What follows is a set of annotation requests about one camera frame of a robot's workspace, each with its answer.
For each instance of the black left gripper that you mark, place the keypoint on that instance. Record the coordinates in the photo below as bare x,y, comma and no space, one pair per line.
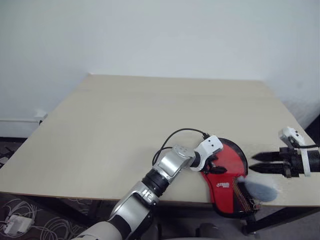
208,166

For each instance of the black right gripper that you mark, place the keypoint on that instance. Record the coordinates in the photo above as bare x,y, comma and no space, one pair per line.
292,162

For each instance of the red and black paddle case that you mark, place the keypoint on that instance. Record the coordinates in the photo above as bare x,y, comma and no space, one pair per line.
225,197

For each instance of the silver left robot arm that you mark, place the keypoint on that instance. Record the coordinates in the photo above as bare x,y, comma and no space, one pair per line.
150,192

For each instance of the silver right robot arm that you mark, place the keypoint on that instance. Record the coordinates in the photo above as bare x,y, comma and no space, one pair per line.
315,161

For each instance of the white power strip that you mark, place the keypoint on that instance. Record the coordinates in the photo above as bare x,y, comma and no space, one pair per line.
18,223

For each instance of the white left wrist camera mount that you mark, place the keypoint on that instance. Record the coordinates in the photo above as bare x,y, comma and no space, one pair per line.
210,146

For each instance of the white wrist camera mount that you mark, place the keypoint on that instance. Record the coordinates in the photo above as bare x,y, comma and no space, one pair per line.
210,146
291,132

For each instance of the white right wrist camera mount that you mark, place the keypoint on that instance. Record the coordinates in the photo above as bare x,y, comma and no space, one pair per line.
291,132

